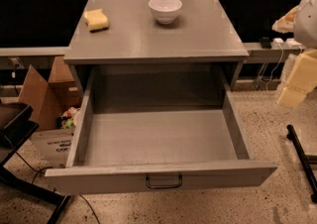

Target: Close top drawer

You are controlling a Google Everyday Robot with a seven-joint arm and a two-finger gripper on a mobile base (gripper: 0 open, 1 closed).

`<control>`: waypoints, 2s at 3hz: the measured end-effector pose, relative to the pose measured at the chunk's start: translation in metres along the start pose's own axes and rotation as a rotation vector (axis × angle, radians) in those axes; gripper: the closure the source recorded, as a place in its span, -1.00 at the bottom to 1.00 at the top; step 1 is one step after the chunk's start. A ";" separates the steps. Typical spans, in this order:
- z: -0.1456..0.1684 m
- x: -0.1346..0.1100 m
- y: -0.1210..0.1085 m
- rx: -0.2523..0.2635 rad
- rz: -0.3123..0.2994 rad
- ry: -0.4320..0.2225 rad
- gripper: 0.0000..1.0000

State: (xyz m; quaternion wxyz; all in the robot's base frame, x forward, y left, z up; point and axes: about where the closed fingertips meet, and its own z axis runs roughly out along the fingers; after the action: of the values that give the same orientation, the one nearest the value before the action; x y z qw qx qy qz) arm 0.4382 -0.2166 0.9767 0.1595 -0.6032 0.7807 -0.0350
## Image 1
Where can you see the yellow sponge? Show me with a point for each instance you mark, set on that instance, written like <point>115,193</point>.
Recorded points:
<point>96,20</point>

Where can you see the white ceramic bowl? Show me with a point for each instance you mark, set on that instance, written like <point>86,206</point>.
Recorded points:
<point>165,11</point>

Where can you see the black stand leg right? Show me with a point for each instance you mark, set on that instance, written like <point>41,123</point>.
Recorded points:
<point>306,161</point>

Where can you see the grey top drawer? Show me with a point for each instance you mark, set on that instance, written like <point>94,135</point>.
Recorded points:
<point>150,131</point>

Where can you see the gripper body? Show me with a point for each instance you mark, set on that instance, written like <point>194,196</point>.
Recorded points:
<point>307,26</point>

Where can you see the black stand frame left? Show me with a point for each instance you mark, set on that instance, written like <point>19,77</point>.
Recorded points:
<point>16,127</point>

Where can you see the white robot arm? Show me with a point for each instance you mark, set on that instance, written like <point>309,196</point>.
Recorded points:
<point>302,22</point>

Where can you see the white power adapter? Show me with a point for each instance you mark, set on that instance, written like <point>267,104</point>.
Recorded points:
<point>277,42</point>

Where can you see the black small adapter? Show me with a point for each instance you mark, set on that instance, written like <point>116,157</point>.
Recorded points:
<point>265,42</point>

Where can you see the white power strip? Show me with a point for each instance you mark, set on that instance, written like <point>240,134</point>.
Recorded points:
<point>293,44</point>

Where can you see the grey drawer cabinet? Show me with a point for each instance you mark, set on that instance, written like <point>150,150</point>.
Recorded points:
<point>201,33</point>

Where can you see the brown cardboard box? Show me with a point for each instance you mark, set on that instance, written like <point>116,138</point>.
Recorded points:
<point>55,103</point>

